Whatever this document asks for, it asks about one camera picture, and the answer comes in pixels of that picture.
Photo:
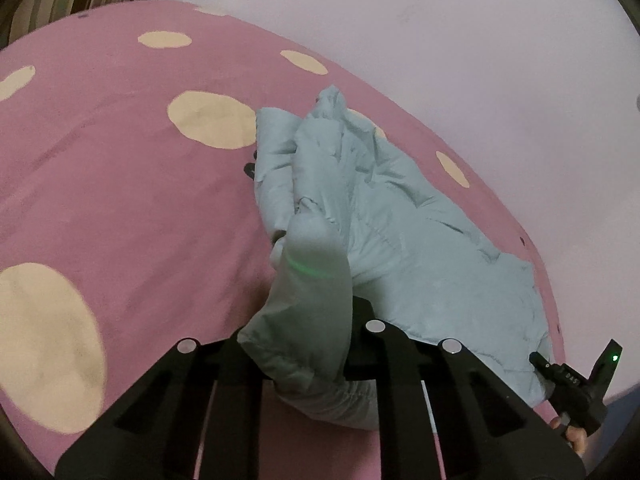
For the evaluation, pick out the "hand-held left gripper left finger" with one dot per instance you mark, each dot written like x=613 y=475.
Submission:
x=225 y=360

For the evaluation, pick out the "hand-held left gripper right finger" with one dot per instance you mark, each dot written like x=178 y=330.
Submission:
x=365 y=345

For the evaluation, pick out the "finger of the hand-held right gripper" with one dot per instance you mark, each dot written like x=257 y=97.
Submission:
x=541 y=364

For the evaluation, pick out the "light blue puffer jacket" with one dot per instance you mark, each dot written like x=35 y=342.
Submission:
x=400 y=235

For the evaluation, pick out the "person's right hand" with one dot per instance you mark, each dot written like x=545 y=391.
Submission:
x=577 y=442

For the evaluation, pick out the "pink spotted bed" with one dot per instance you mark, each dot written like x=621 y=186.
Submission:
x=125 y=185

